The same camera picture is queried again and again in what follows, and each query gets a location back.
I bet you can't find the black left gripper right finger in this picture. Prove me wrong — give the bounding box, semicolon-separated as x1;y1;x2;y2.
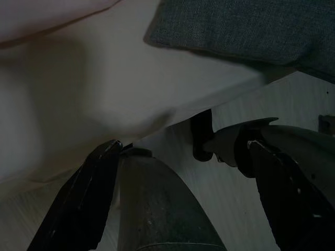
248;140;335;251

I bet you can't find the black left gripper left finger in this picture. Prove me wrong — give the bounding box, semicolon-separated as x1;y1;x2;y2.
27;140;124;251

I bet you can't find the grey fabric pillow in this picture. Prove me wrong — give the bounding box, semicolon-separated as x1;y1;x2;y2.
143;0;335;84

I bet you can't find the pale pink pillow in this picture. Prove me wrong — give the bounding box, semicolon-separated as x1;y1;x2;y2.
0;0;124;49

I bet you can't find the white bed mattress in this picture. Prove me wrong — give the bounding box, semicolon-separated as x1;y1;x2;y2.
0;0;265;189

